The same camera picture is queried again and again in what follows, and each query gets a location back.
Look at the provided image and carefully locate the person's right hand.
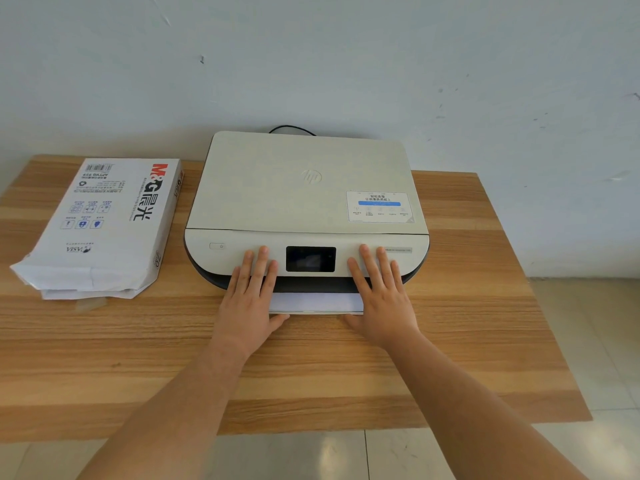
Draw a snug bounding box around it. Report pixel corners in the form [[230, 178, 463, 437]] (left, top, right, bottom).
[[343, 244, 421, 352]]

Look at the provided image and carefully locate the person's left hand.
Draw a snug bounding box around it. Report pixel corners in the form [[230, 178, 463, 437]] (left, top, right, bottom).
[[212, 246, 291, 357]]

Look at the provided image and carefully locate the printer paper tray with sheets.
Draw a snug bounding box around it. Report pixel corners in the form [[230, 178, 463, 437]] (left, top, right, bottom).
[[269, 292, 365, 316]]

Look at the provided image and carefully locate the person's left forearm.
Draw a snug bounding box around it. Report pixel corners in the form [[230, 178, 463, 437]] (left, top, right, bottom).
[[76, 339, 252, 480]]

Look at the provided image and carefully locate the person's right forearm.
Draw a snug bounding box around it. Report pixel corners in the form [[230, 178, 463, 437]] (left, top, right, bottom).
[[384, 329, 590, 480]]

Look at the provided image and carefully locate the white inkjet printer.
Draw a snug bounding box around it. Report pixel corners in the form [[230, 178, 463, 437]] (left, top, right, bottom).
[[183, 131, 431, 295]]

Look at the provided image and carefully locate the white paper ream package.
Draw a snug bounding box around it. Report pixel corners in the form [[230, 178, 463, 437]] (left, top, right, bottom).
[[9, 158, 185, 301]]

